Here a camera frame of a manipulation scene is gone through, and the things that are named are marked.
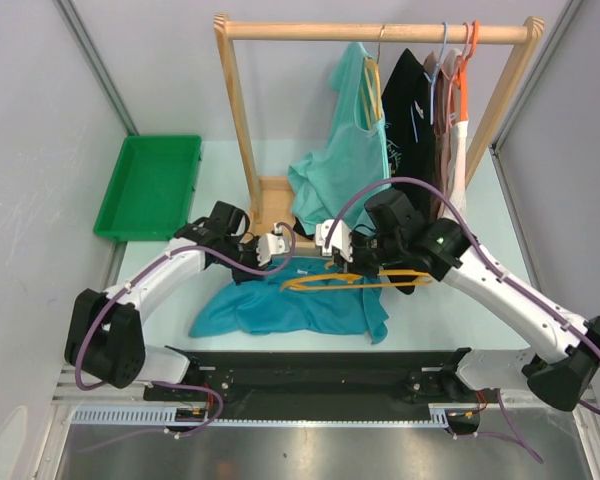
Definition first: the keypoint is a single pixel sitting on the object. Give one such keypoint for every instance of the wooden clothes rack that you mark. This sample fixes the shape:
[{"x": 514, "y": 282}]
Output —
[{"x": 269, "y": 193}]

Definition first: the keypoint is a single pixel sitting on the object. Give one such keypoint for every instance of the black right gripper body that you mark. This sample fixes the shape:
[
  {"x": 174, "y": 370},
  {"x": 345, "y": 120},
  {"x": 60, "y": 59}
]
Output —
[{"x": 370, "y": 252}]

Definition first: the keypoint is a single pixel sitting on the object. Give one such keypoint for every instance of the wooden hanger metal hook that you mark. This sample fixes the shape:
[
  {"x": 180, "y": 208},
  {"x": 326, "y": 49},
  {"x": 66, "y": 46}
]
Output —
[{"x": 371, "y": 90}]

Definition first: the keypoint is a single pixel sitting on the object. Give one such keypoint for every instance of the white slotted cable duct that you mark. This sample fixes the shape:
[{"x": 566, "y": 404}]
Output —
[{"x": 186, "y": 417}]

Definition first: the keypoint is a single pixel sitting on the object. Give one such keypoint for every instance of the light blue plastic hanger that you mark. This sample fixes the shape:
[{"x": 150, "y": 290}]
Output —
[{"x": 433, "y": 77}]

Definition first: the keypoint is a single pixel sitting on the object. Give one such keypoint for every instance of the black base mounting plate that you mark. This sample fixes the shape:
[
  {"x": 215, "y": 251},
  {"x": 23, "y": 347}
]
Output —
[{"x": 376, "y": 385}]

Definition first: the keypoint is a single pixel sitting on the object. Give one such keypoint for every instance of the orange plastic hanger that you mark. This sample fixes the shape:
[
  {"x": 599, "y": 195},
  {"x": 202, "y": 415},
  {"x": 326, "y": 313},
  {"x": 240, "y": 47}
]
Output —
[{"x": 464, "y": 85}]

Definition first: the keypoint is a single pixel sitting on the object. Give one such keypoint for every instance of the green plastic tray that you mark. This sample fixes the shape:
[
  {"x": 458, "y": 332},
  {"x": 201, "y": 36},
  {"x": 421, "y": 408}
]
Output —
[{"x": 151, "y": 188}]

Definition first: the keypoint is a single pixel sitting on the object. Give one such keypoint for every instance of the pink plastic hanger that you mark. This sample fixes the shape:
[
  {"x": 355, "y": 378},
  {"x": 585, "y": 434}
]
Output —
[{"x": 455, "y": 64}]

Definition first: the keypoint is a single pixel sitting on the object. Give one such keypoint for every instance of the teal blue t shirt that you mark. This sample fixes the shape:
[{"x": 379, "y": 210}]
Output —
[{"x": 261, "y": 308}]

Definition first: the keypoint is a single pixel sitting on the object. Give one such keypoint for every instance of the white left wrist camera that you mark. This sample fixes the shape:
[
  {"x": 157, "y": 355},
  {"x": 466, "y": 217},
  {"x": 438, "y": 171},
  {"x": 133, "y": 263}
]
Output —
[{"x": 272, "y": 244}]

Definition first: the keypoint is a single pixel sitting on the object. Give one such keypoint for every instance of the yellow plastic hanger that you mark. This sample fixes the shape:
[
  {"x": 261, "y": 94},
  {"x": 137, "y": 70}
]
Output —
[{"x": 333, "y": 281}]

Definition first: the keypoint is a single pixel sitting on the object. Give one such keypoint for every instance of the white garment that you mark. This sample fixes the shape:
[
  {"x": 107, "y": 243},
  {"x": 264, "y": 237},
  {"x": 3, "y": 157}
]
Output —
[{"x": 456, "y": 188}]

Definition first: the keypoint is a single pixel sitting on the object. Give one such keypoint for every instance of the black t shirt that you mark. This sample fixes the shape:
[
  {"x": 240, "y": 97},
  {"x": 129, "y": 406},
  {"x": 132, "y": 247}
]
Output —
[{"x": 410, "y": 139}]

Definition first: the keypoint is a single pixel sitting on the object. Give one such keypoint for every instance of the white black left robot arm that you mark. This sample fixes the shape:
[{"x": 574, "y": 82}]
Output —
[{"x": 106, "y": 339}]

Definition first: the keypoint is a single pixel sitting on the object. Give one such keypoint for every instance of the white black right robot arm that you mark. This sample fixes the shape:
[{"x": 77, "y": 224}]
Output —
[{"x": 563, "y": 352}]

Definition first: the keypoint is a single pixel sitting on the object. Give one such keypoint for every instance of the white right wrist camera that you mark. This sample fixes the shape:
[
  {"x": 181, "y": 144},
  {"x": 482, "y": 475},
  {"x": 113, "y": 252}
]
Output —
[{"x": 334, "y": 239}]

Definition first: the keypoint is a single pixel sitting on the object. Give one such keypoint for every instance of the mint green t shirt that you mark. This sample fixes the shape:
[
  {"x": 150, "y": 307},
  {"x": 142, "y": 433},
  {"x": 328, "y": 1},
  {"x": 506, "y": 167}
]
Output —
[{"x": 353, "y": 157}]

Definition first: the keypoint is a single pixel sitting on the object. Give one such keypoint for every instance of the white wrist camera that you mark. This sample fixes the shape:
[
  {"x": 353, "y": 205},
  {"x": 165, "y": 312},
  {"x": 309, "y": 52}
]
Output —
[
  {"x": 334, "y": 239},
  {"x": 272, "y": 244}
]

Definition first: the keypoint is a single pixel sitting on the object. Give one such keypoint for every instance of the pink beige garment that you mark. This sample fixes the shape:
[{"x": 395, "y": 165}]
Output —
[{"x": 441, "y": 130}]

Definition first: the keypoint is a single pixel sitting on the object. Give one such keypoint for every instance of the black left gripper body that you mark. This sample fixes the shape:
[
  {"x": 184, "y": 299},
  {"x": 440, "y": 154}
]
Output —
[{"x": 246, "y": 254}]

